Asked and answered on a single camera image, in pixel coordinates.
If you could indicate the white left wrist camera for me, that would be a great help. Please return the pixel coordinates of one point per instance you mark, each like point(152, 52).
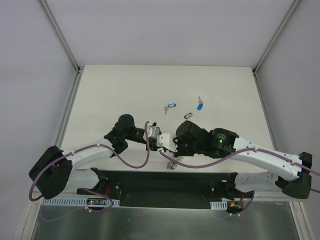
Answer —
point(153, 131)

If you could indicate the controller board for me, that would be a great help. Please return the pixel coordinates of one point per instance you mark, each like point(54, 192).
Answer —
point(225, 204)
point(76, 201)

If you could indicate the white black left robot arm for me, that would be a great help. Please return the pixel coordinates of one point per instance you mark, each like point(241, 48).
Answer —
point(56, 167)

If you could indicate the silver key dark-blue tag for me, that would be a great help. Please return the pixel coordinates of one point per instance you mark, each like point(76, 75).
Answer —
point(200, 104)

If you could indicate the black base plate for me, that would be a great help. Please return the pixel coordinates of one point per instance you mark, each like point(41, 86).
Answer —
point(178, 190)

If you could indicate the aluminium frame post left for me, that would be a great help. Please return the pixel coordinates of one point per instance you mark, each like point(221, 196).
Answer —
point(59, 34)

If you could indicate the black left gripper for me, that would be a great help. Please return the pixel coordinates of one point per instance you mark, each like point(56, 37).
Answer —
point(149, 143)

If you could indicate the left controller board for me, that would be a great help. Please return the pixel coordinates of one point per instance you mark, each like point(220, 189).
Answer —
point(76, 201)

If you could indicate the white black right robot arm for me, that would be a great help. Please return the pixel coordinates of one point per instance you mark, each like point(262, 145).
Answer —
point(289, 173)

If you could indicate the metal key organizer ring disc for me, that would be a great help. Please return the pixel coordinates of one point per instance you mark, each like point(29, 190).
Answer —
point(172, 165)

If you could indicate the silver key black tag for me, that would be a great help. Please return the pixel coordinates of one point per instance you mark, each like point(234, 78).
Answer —
point(188, 115)

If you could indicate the right controller board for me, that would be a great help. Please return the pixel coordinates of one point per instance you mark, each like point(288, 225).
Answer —
point(225, 204)

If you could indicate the silver key blue tag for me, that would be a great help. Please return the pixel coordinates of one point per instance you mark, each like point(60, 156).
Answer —
point(168, 106)

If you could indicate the aluminium frame post right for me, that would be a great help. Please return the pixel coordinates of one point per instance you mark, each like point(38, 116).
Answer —
point(277, 34)

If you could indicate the aluminium frame post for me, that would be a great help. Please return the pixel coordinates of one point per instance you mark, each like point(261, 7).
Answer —
point(277, 34)
point(59, 34)

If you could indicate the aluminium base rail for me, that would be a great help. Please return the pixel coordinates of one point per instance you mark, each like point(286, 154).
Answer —
point(121, 184)

